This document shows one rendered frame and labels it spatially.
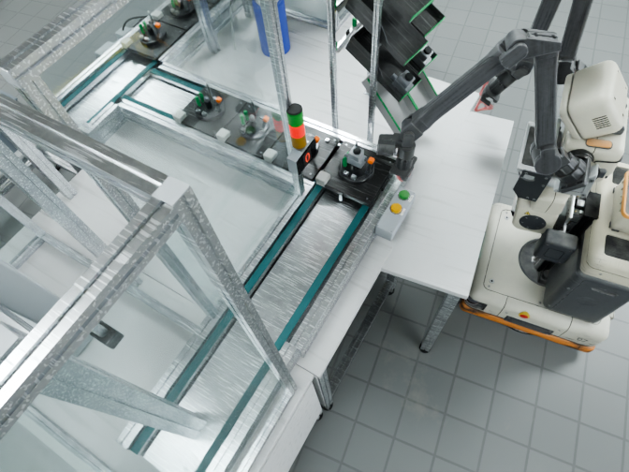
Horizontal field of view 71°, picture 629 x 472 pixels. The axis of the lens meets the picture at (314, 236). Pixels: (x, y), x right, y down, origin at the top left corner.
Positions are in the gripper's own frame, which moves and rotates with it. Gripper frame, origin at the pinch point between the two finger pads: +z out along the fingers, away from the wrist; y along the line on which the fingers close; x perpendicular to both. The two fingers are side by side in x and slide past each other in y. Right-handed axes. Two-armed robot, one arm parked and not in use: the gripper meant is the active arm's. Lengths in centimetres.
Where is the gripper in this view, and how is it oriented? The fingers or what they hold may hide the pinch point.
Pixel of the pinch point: (401, 179)
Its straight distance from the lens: 167.1
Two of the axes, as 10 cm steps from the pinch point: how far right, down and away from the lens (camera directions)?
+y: -4.9, 7.8, -3.9
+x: 8.7, 4.1, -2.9
